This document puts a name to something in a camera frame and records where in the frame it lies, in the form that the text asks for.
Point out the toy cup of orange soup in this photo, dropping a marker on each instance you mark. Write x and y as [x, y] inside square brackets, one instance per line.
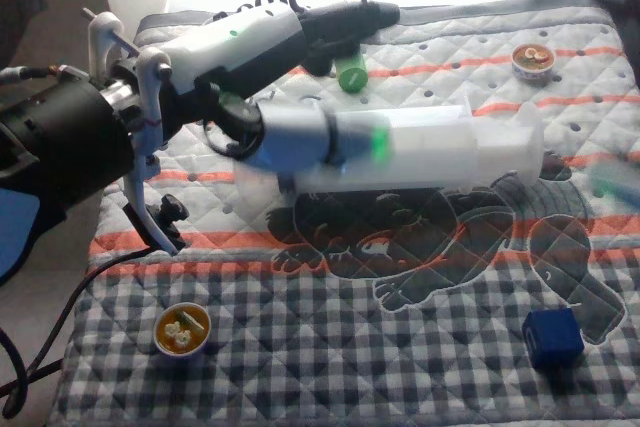
[181, 329]

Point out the toy ramen bowl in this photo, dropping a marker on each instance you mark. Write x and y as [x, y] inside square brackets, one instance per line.
[532, 61]

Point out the blue cube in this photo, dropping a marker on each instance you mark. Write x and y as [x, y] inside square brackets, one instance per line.
[552, 339]

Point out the green cylindrical toy bottle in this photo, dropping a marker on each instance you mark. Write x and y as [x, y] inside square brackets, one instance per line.
[352, 78]

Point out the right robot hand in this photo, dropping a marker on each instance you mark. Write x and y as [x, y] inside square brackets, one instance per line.
[617, 177]

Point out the grey quilt with bear print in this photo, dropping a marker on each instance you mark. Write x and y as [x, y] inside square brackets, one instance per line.
[350, 347]

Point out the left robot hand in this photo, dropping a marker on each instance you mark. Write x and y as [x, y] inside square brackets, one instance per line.
[235, 42]

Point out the blue panel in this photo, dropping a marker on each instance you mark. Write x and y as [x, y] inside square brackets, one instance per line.
[15, 232]

